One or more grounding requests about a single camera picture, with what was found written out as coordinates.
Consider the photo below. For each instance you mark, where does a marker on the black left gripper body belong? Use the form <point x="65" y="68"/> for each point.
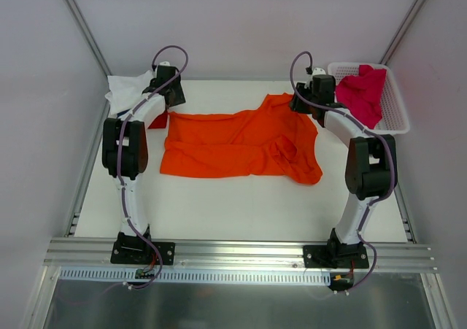
<point x="176" y="93"/>

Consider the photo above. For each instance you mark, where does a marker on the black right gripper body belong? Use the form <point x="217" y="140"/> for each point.
<point x="300" y="101"/>

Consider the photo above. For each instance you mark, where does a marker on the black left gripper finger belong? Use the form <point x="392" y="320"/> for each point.
<point x="176" y="87"/>
<point x="171" y="99"/>

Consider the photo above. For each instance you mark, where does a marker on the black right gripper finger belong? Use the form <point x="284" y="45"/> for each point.
<point x="303" y="90"/>
<point x="297" y="105"/>

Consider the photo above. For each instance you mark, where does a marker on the orange t-shirt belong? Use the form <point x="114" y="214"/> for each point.
<point x="271" y="140"/>

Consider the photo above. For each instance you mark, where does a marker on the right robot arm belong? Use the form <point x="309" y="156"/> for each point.
<point x="370" y="173"/>

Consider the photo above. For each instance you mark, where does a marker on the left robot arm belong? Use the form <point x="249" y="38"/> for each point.
<point x="125" y="156"/>

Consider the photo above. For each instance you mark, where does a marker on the red folded t-shirt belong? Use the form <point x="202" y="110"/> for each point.
<point x="160" y="122"/>

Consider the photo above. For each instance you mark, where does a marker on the magenta crumpled t-shirt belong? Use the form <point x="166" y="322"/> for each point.
<point x="362" y="94"/>

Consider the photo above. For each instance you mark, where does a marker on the white folded t-shirt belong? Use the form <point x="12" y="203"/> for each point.
<point x="125" y="92"/>

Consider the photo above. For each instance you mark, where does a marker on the blue folded t-shirt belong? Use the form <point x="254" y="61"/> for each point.
<point x="120" y="114"/>

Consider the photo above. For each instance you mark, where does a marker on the white plastic basket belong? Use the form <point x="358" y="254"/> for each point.
<point x="394" y="116"/>

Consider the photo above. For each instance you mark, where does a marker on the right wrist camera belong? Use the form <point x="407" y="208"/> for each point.
<point x="314" y="71"/>

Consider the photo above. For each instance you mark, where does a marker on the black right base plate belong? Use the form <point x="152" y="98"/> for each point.
<point x="340" y="256"/>

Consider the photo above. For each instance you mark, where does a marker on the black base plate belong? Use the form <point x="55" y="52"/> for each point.
<point x="164" y="252"/>
<point x="340" y="256"/>

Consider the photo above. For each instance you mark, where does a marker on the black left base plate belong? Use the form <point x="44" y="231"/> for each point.
<point x="164" y="252"/>

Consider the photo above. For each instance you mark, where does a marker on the aluminium mounting rail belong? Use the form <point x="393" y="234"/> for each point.
<point x="242" y="255"/>

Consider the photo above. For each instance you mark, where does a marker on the white slotted cable duct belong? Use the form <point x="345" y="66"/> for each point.
<point x="196" y="276"/>

